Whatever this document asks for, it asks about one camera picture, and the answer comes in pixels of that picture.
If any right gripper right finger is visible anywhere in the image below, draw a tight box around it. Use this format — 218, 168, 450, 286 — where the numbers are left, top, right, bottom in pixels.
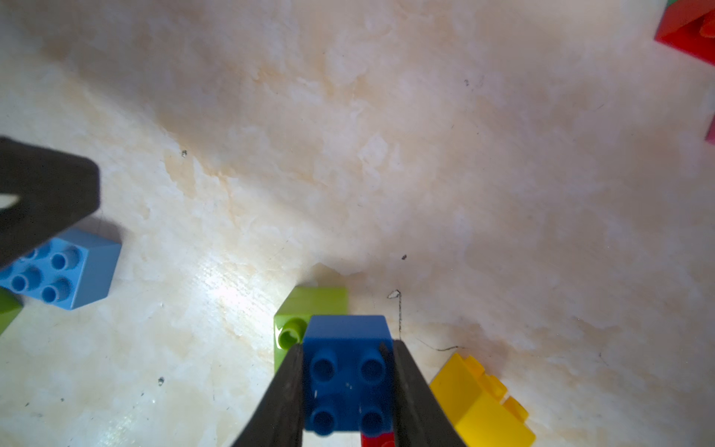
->
393, 340, 465, 447

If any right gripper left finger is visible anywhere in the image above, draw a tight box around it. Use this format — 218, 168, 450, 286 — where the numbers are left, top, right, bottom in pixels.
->
232, 344, 305, 447

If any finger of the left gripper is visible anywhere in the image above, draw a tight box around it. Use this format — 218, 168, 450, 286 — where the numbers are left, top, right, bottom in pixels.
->
1, 136, 101, 267

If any light blue long brick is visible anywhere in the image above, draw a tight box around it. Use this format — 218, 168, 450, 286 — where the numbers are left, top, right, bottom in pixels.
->
1, 229, 121, 310

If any upside-down lime square brick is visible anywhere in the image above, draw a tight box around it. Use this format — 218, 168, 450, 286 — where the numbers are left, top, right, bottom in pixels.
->
273, 286, 348, 372

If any magenta square brick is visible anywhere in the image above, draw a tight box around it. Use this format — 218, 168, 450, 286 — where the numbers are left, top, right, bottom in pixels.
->
705, 118, 715, 145

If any red long brick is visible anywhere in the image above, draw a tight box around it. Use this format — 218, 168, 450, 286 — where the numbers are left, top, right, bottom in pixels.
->
655, 0, 714, 65

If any yellow square brick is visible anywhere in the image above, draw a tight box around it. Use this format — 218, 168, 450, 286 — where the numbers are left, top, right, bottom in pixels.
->
429, 353, 536, 447

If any lime square brick studs up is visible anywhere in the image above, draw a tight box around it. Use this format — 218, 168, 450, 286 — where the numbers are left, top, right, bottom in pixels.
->
0, 288, 22, 335

